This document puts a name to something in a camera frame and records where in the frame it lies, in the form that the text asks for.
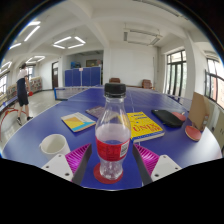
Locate white mug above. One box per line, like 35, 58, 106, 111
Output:
38, 133, 72, 161

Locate table tennis net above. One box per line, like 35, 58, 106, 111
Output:
53, 85, 101, 102

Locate brown cardboard box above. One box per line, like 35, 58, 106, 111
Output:
187, 91, 212, 132

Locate clear red-labelled plastic bottle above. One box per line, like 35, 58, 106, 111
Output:
94, 82, 132, 182

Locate yellow book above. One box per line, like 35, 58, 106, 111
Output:
124, 110, 166, 144

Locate person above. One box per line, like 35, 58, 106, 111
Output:
15, 62, 35, 127

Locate white yellow-and-blue book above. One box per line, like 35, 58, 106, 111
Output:
60, 111, 97, 134

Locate purple-brown book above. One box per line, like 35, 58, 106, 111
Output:
85, 105, 106, 120

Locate shelf unit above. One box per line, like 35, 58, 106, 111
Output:
29, 75, 43, 94

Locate flat round red coaster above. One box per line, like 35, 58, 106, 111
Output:
92, 162, 124, 185

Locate white cabinet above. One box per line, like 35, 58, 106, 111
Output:
213, 109, 224, 148

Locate white ceiling air conditioner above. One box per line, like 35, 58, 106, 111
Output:
122, 27, 164, 47

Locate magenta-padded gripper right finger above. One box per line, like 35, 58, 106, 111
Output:
132, 142, 184, 186

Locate dark-framed window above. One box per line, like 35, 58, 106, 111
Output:
165, 49, 188, 98
204, 57, 224, 109

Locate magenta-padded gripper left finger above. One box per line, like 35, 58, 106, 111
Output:
41, 143, 93, 186

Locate red table tennis paddle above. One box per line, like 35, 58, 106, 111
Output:
184, 124, 203, 143
171, 111, 188, 122

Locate black pouch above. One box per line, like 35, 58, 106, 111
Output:
150, 108, 185, 129

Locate ceiling lights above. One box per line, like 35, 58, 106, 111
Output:
0, 20, 87, 73

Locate dark brown door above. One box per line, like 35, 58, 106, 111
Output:
51, 61, 60, 90

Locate folded blue tables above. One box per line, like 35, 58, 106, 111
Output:
64, 66, 102, 88

